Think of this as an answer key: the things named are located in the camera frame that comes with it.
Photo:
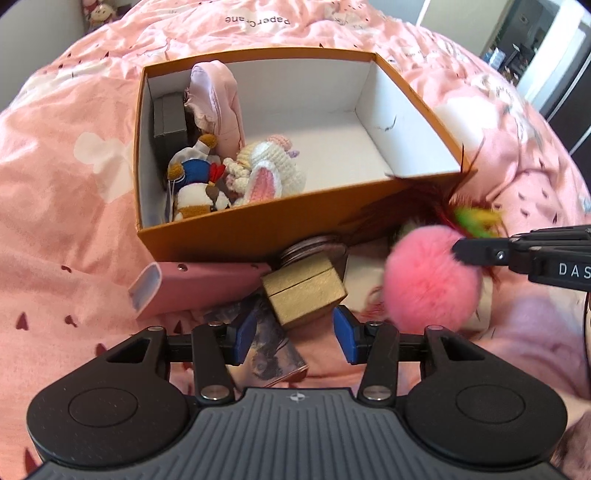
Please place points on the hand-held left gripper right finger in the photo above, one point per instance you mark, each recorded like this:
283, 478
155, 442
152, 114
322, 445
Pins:
345, 334

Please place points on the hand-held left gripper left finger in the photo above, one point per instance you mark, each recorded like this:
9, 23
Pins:
244, 339

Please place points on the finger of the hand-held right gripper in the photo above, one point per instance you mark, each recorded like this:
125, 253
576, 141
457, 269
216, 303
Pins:
480, 254

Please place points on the dark photo booklet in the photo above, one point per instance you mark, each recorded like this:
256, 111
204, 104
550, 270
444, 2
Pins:
272, 355

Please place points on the red green feather toy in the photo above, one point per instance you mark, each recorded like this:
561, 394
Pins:
475, 217

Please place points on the pink fluffy pom-pom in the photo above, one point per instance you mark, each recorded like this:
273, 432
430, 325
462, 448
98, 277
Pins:
429, 277

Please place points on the gold box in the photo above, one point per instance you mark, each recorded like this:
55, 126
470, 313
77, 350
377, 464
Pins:
304, 290

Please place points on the pink hard case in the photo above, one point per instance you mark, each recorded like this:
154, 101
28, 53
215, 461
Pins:
194, 284

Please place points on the brown white dog plush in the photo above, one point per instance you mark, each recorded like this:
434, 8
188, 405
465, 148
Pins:
198, 201

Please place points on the white crocheted bunny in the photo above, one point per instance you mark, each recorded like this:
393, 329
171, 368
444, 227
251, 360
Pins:
272, 166

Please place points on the blue white duck plush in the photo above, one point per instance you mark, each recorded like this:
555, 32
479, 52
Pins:
194, 164

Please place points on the orange cardboard box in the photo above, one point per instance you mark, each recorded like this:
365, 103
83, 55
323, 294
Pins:
323, 138

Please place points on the grey box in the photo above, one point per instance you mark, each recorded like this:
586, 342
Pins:
168, 120

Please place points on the pink fabric pouch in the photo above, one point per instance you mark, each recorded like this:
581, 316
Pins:
221, 101

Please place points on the round silver tin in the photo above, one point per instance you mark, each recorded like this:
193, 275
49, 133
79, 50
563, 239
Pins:
309, 251

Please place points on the white door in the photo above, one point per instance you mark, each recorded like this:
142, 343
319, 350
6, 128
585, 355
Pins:
547, 60

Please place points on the pink printed blanket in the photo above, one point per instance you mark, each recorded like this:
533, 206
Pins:
69, 207

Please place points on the column of plush toys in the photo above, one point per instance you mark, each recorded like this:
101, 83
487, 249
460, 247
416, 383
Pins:
97, 11

